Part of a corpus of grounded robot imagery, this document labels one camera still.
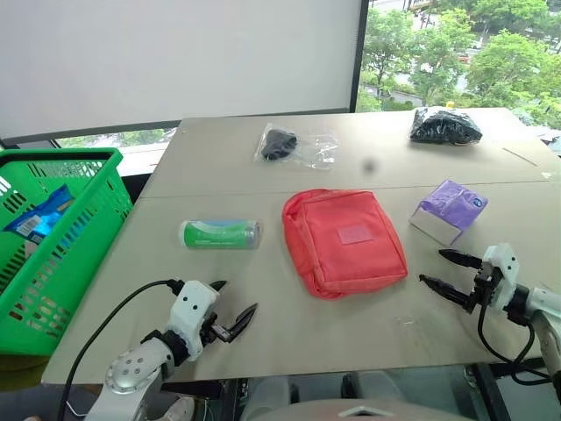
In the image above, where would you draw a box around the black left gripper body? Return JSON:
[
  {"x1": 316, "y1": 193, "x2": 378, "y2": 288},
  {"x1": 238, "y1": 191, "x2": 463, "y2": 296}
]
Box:
[{"x1": 199, "y1": 311, "x2": 234, "y2": 346}]

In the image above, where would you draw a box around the purple tissue pack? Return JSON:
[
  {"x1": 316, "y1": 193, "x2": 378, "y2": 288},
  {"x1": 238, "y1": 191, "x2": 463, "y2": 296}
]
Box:
[{"x1": 408, "y1": 178, "x2": 489, "y2": 246}]

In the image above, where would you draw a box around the black item in clear bag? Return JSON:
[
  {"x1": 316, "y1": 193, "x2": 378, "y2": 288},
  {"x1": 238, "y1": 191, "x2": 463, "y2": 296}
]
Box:
[{"x1": 253, "y1": 123, "x2": 339, "y2": 170}]

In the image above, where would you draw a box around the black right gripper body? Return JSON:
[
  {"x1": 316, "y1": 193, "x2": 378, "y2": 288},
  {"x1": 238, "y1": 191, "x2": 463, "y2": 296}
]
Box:
[{"x1": 469, "y1": 260, "x2": 503, "y2": 310}]

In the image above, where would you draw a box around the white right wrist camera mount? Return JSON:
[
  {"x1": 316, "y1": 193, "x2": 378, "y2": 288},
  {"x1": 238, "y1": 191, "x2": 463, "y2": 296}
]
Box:
[{"x1": 480, "y1": 243, "x2": 521, "y2": 310}]

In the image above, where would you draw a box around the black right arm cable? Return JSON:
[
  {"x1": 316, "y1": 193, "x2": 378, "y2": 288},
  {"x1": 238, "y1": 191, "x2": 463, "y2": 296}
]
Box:
[{"x1": 477, "y1": 302, "x2": 551, "y2": 382}]

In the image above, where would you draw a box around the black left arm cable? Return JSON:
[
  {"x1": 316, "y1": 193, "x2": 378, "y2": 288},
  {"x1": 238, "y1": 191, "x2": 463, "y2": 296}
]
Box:
[{"x1": 56, "y1": 278, "x2": 183, "y2": 421}]

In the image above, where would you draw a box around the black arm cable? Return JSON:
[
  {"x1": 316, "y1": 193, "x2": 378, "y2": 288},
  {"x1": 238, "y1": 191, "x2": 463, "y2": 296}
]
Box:
[
  {"x1": 477, "y1": 302, "x2": 551, "y2": 382},
  {"x1": 56, "y1": 278, "x2": 183, "y2": 421}
]

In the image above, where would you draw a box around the blue snack package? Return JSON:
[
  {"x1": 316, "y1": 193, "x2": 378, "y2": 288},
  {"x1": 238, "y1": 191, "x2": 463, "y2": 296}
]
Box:
[{"x1": 3, "y1": 183, "x2": 75, "y2": 246}]

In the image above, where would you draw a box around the green plastic basket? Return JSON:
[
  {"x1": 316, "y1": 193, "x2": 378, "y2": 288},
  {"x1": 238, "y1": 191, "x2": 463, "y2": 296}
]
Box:
[{"x1": 0, "y1": 147, "x2": 133, "y2": 356}]

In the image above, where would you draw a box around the green cylindrical can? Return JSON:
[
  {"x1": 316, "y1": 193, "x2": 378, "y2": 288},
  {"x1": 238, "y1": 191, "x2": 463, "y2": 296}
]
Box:
[{"x1": 178, "y1": 218, "x2": 264, "y2": 252}]

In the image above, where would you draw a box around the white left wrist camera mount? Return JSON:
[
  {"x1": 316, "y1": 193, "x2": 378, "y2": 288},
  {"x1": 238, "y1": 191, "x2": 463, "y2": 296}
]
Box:
[{"x1": 167, "y1": 280, "x2": 220, "y2": 362}]

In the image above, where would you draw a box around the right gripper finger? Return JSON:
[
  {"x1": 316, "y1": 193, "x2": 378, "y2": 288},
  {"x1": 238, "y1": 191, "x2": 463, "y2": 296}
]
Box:
[
  {"x1": 437, "y1": 248, "x2": 484, "y2": 272},
  {"x1": 418, "y1": 274, "x2": 477, "y2": 314}
]

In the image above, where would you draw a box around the black window frame post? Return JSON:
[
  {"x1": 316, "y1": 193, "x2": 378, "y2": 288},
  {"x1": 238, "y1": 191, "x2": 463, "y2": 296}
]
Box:
[{"x1": 349, "y1": 0, "x2": 370, "y2": 113}]

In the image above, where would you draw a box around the grey robot torso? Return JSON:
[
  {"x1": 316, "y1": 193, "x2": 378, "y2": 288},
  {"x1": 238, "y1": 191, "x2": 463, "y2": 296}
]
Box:
[{"x1": 239, "y1": 371, "x2": 466, "y2": 421}]

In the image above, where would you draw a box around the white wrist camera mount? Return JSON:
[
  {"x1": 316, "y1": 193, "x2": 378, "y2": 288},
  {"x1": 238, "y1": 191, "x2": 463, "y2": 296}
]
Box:
[
  {"x1": 167, "y1": 280, "x2": 220, "y2": 362},
  {"x1": 480, "y1": 243, "x2": 521, "y2": 310}
]

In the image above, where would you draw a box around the black crinkled plastic bag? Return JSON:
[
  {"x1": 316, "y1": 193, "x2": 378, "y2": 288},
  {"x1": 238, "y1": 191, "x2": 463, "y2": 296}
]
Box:
[{"x1": 409, "y1": 106, "x2": 483, "y2": 146}]

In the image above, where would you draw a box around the white roller blind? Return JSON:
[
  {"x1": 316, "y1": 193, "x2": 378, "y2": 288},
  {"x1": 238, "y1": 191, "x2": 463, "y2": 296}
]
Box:
[{"x1": 0, "y1": 0, "x2": 365, "y2": 140}]

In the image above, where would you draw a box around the black metal table frame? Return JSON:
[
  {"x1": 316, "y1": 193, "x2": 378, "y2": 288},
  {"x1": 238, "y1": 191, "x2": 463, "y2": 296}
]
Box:
[{"x1": 464, "y1": 357, "x2": 561, "y2": 421}]

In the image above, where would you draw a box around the red fabric pouch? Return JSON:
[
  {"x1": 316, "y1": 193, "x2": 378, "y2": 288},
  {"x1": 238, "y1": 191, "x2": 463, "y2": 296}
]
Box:
[{"x1": 281, "y1": 188, "x2": 409, "y2": 300}]

